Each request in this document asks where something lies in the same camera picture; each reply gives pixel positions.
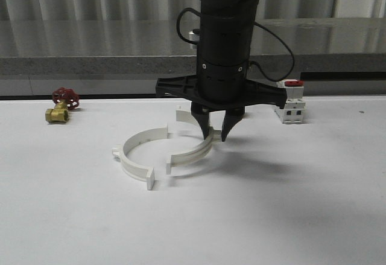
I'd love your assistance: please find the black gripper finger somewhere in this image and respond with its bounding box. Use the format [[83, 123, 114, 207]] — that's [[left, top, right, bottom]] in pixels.
[[191, 103, 209, 139], [221, 109, 244, 142]]

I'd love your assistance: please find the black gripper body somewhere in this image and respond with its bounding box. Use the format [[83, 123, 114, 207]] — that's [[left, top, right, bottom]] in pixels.
[[156, 11, 286, 110]]

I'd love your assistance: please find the white half pipe clamp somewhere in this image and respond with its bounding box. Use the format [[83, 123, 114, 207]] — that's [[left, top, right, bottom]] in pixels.
[[166, 106, 221, 174], [112, 125, 168, 190]]

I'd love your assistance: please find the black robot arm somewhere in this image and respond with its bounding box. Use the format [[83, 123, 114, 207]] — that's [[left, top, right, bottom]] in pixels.
[[156, 0, 286, 139]]

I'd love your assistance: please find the grey stone counter ledge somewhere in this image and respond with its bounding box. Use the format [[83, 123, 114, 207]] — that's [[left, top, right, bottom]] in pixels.
[[1, 18, 385, 98]]

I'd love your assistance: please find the brass valve red handwheel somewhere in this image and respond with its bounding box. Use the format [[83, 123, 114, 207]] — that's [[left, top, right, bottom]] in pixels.
[[45, 88, 80, 123]]

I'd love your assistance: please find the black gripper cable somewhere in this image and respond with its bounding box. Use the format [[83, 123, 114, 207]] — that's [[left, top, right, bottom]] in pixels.
[[176, 7, 295, 82]]

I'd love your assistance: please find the white circuit breaker red switch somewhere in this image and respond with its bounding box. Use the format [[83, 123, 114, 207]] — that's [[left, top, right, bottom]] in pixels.
[[273, 79, 305, 124]]

